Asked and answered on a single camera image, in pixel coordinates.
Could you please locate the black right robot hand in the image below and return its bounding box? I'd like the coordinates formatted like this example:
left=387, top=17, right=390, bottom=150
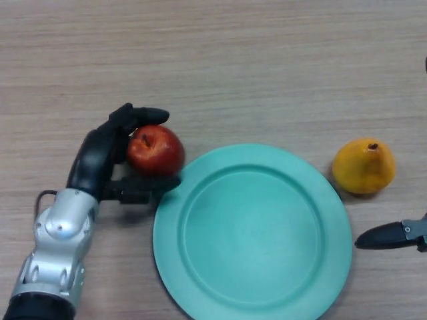
left=354, top=55, right=427, bottom=253

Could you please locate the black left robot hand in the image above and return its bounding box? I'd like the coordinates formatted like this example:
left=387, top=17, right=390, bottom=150
left=66, top=103, right=182, bottom=205

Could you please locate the red apple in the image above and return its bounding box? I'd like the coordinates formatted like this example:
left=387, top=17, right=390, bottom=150
left=126, top=124, right=185, bottom=177

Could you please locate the green round plate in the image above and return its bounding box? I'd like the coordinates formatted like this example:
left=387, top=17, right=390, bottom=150
left=153, top=143, right=354, bottom=320

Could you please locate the yellow pear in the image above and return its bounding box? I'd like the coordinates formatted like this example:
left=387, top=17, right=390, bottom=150
left=332, top=138, right=398, bottom=195

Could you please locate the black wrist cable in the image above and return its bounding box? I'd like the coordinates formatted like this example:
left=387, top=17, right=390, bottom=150
left=35, top=189, right=59, bottom=219

